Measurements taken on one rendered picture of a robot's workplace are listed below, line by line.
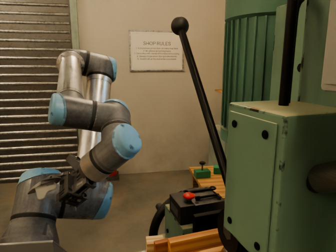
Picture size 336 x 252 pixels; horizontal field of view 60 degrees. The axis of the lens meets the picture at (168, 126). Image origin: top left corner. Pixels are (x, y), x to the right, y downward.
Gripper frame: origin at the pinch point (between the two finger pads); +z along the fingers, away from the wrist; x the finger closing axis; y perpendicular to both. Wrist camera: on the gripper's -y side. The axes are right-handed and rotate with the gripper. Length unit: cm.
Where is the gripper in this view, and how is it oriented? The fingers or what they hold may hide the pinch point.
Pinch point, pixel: (50, 198)
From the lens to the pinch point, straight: 102.2
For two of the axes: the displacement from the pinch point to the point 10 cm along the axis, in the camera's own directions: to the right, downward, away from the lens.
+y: 2.2, 6.8, -7.0
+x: 6.4, 4.4, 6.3
